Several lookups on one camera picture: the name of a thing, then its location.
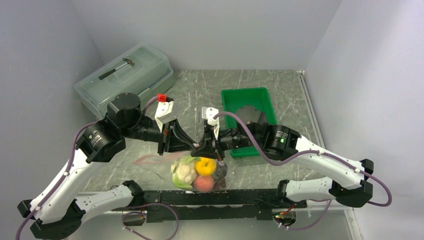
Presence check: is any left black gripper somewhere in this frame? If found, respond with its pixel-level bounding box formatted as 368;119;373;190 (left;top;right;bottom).
121;117;197;156

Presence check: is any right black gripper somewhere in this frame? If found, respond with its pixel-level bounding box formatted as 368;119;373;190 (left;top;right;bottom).
191;124;261;161

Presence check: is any orange fruit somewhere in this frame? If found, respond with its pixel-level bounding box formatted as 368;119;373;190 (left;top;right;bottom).
194;157;217;176

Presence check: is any white cauliflower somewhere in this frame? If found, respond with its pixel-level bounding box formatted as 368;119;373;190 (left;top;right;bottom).
170;156;198;190

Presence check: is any clear zip top bag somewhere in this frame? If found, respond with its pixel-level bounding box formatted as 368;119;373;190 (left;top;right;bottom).
133;151;228;193

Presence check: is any pink peach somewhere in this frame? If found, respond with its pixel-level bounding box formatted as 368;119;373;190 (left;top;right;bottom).
193;175;215;192

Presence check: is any dark red grape bunch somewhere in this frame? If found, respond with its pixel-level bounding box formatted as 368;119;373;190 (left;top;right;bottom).
212;164;228;192

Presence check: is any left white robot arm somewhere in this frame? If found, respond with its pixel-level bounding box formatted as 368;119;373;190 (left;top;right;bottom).
17;92;196;240

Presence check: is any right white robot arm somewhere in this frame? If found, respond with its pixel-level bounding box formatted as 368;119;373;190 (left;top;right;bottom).
191;106;374;208

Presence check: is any green plastic tray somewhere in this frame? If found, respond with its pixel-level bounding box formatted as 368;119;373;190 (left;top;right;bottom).
221;87;278;158

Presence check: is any clear plastic storage box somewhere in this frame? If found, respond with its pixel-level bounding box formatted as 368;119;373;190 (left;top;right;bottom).
74;42;174;119

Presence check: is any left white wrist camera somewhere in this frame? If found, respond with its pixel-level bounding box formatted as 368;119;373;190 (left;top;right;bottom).
154;94;177;133

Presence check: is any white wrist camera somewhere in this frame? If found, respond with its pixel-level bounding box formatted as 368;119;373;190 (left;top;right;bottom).
201;106;220;140
154;94;177;133

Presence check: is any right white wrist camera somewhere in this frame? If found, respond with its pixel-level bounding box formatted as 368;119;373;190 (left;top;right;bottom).
201;106;220;140

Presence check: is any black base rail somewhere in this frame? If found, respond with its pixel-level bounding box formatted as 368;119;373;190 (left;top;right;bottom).
117;188;307;223

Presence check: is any black handled hammer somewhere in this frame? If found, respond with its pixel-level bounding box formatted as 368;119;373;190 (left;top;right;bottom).
98;58;135;80

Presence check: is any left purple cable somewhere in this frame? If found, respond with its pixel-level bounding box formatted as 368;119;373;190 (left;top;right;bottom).
14;96;160;240

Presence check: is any purple cable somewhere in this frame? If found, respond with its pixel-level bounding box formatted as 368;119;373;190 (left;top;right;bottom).
211;111;393;232
14;96;160;240

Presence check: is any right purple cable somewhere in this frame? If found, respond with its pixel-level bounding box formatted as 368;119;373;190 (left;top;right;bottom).
211;111;393;232

